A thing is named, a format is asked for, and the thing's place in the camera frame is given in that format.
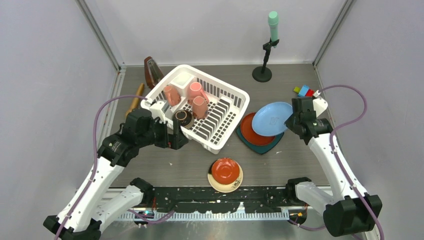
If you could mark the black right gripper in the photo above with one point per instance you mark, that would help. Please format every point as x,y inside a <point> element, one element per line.
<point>289,123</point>

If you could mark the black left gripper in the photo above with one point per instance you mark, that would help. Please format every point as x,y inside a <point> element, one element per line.
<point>179,138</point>

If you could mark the brown ceramic bowl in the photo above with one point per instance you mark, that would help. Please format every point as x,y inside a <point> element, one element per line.
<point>185,118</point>

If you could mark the light blue plate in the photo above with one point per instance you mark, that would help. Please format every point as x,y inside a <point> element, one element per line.
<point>270,120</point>

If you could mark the white mug pink handle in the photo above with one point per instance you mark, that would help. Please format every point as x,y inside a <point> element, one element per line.
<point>199,108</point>

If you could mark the white plastic dish rack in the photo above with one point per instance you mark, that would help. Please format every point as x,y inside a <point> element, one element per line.
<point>216,106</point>

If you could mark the pink mug with handle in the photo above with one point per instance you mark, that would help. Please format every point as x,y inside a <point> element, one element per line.
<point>172,95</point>

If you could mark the pink cup white inside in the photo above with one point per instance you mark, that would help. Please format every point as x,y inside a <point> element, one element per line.
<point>196,90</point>

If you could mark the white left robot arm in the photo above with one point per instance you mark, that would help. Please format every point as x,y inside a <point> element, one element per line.
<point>83,218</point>

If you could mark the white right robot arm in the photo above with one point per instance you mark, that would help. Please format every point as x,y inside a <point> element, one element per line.
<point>349,209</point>

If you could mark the colourful toy blocks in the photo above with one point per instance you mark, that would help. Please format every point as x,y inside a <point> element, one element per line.
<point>303,91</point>

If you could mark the dark green square plate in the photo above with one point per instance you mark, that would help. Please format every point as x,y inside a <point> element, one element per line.
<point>259,149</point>

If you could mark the red round plate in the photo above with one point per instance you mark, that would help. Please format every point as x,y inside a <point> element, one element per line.
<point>250,135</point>

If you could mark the orange saucer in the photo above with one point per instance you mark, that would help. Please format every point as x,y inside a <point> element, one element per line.
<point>225,171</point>

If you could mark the wooden rolling pin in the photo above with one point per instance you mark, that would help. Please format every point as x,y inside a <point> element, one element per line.
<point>136,101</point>

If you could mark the green microphone on stand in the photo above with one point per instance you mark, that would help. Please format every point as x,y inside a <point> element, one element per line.
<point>262,73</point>

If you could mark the cream patterned plate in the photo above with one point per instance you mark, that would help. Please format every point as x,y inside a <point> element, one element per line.
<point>226,188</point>

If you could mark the brown wooden metronome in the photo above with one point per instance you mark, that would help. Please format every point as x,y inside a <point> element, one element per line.
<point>152,72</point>

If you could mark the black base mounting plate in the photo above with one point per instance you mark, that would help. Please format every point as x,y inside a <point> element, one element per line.
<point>254,199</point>

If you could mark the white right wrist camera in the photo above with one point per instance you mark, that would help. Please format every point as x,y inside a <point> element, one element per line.
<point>320,105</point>

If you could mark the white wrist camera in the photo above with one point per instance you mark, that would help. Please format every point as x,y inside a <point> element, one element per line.
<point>158,110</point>
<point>320,105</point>

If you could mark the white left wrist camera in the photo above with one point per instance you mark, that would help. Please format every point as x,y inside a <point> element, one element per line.
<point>158,110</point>

